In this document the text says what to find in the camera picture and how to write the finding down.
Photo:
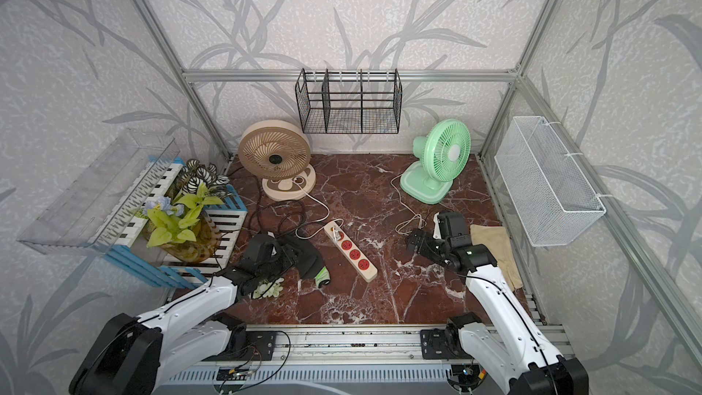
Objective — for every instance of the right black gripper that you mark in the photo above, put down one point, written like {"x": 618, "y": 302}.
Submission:
{"x": 426, "y": 238}

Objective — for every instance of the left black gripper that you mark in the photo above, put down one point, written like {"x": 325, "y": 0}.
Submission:
{"x": 287, "y": 261}

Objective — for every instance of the white artificial flower sprig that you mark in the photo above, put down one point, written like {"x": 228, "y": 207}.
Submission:
{"x": 268, "y": 289}

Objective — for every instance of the black work glove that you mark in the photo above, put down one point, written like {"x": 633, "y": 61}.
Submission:
{"x": 307, "y": 260}

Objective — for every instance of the beige power strip red sockets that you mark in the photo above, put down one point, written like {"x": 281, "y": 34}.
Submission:
{"x": 367, "y": 270}

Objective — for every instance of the beige round desk fan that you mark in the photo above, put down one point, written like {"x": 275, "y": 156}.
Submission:
{"x": 279, "y": 153}

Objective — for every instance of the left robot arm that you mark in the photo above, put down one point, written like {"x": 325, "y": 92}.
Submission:
{"x": 137, "y": 354}

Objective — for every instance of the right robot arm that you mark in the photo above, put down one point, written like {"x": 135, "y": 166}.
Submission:
{"x": 510, "y": 323}

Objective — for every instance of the green desk fan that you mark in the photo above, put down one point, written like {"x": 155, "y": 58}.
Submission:
{"x": 442, "y": 156}

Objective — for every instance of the beige work glove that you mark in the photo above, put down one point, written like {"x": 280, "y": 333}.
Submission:
{"x": 498, "y": 242}

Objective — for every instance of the potted green plant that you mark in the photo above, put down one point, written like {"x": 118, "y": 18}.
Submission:
{"x": 181, "y": 227}

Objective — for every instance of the striped leaf plant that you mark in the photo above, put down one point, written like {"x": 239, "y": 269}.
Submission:
{"x": 194, "y": 174}

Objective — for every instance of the blue white wooden crate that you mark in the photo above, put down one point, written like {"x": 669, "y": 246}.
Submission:
{"x": 158, "y": 268}

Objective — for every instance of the clear plastic tray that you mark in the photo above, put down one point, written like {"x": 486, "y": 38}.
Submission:
{"x": 89, "y": 216}

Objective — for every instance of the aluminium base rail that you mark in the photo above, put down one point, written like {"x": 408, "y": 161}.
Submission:
{"x": 313, "y": 354}

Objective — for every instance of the white wire basket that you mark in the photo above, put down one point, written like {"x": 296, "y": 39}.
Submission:
{"x": 550, "y": 193}

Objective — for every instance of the black wire basket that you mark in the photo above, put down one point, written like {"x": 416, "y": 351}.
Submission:
{"x": 349, "y": 102}

